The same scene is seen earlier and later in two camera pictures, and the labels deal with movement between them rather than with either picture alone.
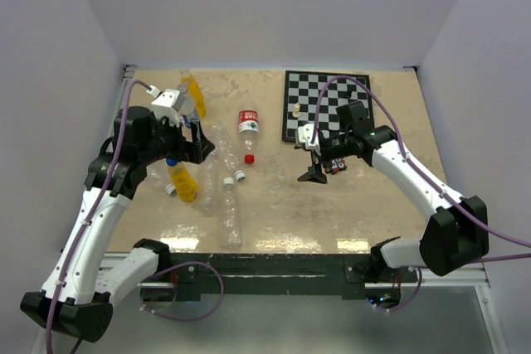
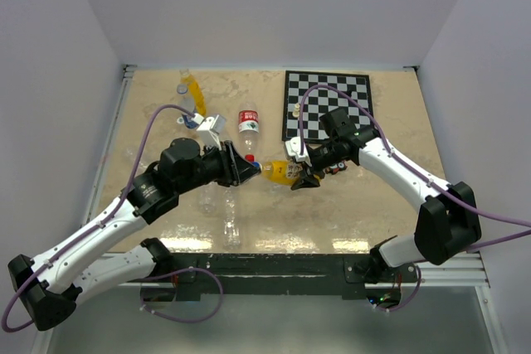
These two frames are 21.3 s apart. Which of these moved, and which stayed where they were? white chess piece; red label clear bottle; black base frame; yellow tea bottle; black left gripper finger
Moved: black left gripper finger
Stayed: red label clear bottle; yellow tea bottle; black base frame; white chess piece
